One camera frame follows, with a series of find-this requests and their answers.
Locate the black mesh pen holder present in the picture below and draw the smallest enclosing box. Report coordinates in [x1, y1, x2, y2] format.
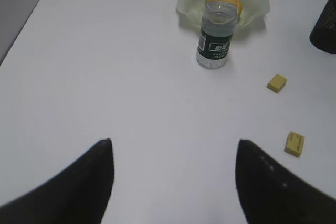
[309, 0, 335, 54]

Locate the plain yellow eraser upper left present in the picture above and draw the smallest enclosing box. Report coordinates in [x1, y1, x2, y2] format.
[267, 74, 287, 93]

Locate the yellow eraser with print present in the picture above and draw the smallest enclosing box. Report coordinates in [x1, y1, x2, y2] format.
[284, 131, 305, 157]

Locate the clear water bottle green label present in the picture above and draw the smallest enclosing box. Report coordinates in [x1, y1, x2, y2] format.
[196, 1, 239, 69]

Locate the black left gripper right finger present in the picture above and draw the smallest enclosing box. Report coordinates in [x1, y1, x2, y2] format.
[235, 140, 335, 223]

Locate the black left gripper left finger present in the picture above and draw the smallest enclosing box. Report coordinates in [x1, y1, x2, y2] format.
[1, 138, 114, 223]

